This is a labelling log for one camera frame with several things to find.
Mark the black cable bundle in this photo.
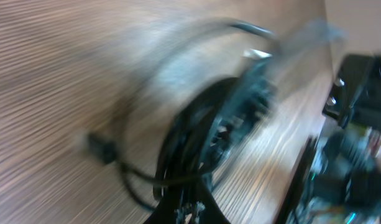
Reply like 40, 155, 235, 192
75, 18, 346, 212

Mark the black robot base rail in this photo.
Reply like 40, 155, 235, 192
273, 124, 381, 223

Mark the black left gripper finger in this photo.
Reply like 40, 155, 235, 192
144, 179, 229, 224

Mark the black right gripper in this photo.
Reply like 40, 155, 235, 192
322, 54, 381, 131

